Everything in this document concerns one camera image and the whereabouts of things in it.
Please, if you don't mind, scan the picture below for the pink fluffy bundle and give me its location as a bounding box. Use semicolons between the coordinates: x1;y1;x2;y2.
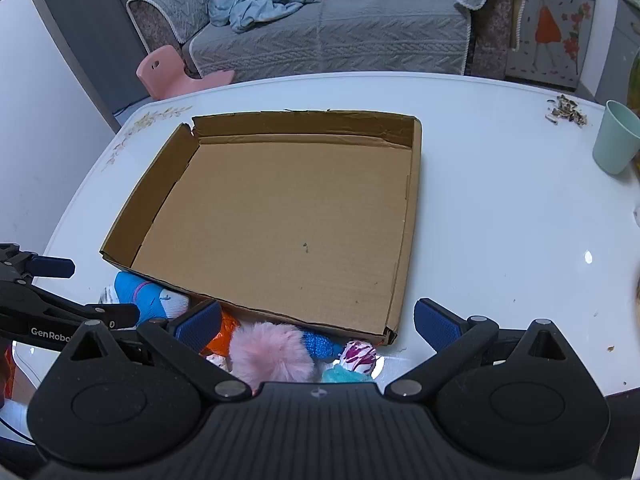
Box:
227;323;316;392

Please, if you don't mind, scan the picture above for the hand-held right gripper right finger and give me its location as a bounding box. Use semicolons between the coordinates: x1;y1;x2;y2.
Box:
384;298;577;404

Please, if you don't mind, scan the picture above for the blue white sock bundle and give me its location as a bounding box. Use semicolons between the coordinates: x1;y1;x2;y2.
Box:
114;272;192;327

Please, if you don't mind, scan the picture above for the blue knitted bundle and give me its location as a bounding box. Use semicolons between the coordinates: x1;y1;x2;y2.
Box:
301;330;347;362

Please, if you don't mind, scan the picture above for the shallow cardboard box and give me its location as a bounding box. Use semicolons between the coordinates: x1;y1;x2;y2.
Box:
99;109;423;347

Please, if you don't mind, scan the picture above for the orange plastic bag bundle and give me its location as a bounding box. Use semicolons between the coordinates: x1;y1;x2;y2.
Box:
202;310;242;357

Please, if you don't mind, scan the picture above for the wall poster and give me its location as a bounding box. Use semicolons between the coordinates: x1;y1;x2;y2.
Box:
505;0;601;94

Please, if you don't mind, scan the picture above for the grey door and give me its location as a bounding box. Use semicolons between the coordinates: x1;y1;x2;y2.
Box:
20;0;151;132

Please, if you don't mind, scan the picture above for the white magenta striped cloth bundle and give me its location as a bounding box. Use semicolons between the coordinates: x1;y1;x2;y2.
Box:
341;340;379;377

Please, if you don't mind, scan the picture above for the pink plastic stool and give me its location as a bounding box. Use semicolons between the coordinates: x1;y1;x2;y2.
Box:
136;45;236;102

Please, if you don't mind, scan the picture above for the pile of seed shells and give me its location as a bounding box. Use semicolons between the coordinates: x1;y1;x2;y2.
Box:
545;94;590;129

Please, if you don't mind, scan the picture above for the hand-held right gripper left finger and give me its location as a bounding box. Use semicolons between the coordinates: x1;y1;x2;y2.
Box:
64;300;253;404

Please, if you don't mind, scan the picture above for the mint green cup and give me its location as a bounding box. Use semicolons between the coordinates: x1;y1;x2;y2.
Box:
592;100;640;175

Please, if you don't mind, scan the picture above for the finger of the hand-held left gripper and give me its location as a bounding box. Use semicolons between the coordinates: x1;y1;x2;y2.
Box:
0;282;142;332
0;243;77;282

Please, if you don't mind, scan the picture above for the grey sofa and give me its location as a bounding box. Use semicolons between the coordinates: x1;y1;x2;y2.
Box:
126;0;528;82

